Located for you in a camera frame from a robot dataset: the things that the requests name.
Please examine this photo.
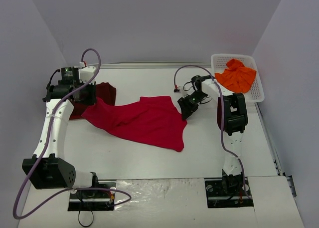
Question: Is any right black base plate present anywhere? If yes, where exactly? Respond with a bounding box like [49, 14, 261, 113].
[204, 178, 254, 209]

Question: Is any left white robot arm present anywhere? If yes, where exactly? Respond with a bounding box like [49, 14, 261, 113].
[22, 63, 100, 197]

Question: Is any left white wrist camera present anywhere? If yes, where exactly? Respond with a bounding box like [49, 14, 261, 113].
[79, 62, 96, 82]

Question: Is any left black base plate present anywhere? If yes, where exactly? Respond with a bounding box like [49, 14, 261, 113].
[68, 181, 116, 212]

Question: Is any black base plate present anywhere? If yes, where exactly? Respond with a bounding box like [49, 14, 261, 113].
[68, 181, 116, 212]
[204, 178, 254, 209]

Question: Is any white plastic basket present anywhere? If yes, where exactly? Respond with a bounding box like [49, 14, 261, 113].
[211, 53, 265, 104]

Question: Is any black loop cable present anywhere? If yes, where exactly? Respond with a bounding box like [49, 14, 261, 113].
[77, 209, 95, 227]

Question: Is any bright red t shirt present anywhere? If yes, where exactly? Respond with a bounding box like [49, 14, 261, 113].
[82, 96, 187, 152]

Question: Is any orange t shirt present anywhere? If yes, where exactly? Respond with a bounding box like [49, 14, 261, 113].
[215, 59, 257, 93]

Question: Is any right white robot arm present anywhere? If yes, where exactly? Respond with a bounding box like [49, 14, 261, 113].
[177, 75, 248, 195]

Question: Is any dark red folded t shirt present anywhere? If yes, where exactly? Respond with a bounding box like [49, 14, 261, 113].
[69, 82, 116, 120]

